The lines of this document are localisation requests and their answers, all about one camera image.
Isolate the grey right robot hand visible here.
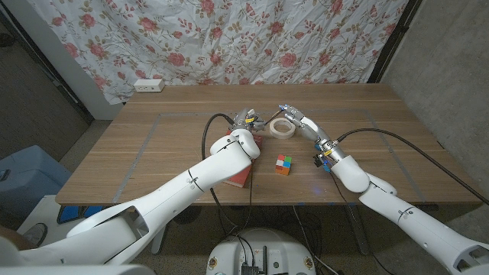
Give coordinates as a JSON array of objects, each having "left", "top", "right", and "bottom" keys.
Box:
[{"left": 278, "top": 104, "right": 347, "bottom": 167}]

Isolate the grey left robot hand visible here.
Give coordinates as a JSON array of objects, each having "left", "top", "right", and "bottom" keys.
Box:
[{"left": 228, "top": 108, "right": 265, "bottom": 133}]

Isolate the black mechanical pencil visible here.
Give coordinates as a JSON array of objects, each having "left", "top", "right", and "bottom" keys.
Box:
[{"left": 263, "top": 108, "right": 284, "bottom": 125}]

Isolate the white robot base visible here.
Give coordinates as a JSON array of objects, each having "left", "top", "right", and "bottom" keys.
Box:
[{"left": 206, "top": 228, "right": 317, "bottom": 275}]

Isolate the beige masking tape roll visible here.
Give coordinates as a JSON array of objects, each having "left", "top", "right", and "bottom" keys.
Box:
[{"left": 269, "top": 117, "right": 297, "bottom": 140}]

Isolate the multicoloured Rubik's cube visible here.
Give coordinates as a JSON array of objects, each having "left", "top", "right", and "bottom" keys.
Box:
[{"left": 274, "top": 154, "right": 293, "bottom": 176}]

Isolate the red hardcover notebook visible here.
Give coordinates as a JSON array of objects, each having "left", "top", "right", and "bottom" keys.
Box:
[{"left": 223, "top": 131, "right": 264, "bottom": 189}]

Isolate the floral backdrop cloth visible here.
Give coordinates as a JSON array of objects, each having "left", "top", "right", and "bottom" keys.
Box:
[{"left": 26, "top": 0, "right": 410, "bottom": 106}]

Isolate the white power strip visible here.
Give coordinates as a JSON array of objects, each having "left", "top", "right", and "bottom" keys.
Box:
[{"left": 133, "top": 78, "right": 166, "bottom": 93}]

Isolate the black round floor object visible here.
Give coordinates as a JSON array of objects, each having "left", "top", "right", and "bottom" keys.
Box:
[{"left": 171, "top": 205, "right": 203, "bottom": 225}]

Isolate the grey table leg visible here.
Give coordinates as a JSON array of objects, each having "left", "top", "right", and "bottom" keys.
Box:
[{"left": 345, "top": 204, "right": 371, "bottom": 256}]

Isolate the black backdrop stand pole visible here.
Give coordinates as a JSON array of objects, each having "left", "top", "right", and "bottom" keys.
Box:
[{"left": 368, "top": 0, "right": 423, "bottom": 83}]

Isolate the white table leg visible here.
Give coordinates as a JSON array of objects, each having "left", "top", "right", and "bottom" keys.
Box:
[{"left": 151, "top": 225, "right": 169, "bottom": 255}]

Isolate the blue black foot pedal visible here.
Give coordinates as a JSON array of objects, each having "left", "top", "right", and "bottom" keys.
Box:
[{"left": 57, "top": 205, "right": 96, "bottom": 225}]

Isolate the white floor board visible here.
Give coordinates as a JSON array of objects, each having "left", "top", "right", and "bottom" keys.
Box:
[{"left": 17, "top": 194, "right": 100, "bottom": 245}]

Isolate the blue plastic bin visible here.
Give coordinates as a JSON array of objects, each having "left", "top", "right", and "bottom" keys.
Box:
[{"left": 0, "top": 144, "right": 73, "bottom": 218}]

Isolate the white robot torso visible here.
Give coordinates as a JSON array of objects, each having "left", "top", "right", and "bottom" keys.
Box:
[{"left": 0, "top": 264, "right": 156, "bottom": 275}]

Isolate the grey sneaker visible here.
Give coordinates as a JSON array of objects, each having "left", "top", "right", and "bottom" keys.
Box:
[{"left": 22, "top": 223, "right": 49, "bottom": 245}]

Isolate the person's bare leg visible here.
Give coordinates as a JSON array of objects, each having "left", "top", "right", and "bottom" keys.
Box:
[{"left": 0, "top": 225, "right": 34, "bottom": 249}]

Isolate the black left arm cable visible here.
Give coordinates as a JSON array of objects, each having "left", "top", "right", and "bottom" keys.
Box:
[{"left": 201, "top": 112, "right": 235, "bottom": 230}]

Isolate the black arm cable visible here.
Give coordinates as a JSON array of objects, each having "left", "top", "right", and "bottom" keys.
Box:
[
  {"left": 201, "top": 112, "right": 235, "bottom": 230},
  {"left": 335, "top": 128, "right": 489, "bottom": 205}
]

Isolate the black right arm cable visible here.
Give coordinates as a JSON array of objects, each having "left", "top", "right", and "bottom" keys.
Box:
[{"left": 335, "top": 128, "right": 489, "bottom": 205}]

